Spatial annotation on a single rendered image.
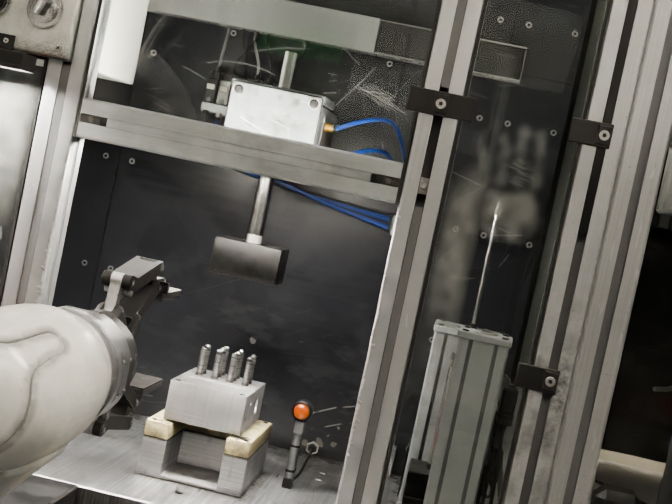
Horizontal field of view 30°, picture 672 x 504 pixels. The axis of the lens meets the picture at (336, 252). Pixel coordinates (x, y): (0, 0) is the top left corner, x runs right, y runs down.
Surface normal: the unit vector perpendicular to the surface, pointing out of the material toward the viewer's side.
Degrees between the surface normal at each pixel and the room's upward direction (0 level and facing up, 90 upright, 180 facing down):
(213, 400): 90
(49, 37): 90
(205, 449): 90
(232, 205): 90
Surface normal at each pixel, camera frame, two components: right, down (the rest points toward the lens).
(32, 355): 0.70, -0.59
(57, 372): 0.92, -0.26
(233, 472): -0.12, 0.03
